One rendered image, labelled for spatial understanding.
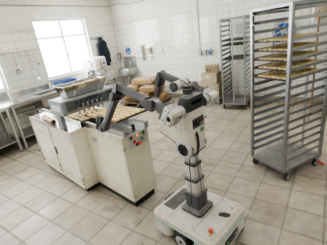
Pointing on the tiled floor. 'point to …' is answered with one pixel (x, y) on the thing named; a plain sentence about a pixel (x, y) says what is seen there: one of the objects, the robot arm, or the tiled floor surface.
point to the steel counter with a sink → (37, 100)
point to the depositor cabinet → (66, 151)
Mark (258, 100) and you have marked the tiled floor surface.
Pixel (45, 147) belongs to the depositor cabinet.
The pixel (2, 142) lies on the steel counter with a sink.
